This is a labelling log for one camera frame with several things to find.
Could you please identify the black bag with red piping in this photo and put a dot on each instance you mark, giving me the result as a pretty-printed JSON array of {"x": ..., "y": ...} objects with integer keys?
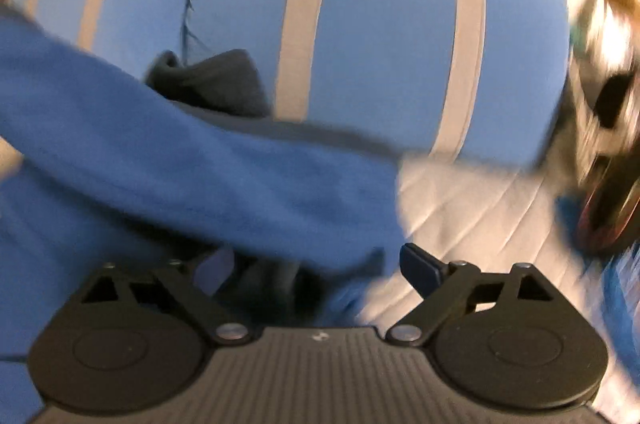
[{"x": 600, "y": 134}]

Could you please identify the blue navy fleece jacket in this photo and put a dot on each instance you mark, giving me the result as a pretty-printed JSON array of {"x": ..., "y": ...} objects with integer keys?
[{"x": 113, "y": 172}]

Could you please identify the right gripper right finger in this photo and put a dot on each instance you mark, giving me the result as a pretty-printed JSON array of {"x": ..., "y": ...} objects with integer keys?
[{"x": 452, "y": 291}]

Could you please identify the white quilted bed cover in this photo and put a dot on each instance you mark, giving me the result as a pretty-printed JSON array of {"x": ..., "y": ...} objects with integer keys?
[{"x": 491, "y": 219}]

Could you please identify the blue striped pillow right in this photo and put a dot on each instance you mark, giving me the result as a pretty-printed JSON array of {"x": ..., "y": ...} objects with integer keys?
[{"x": 477, "y": 79}]

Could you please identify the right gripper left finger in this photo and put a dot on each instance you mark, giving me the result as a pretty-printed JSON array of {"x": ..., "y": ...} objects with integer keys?
[{"x": 184, "y": 289}]

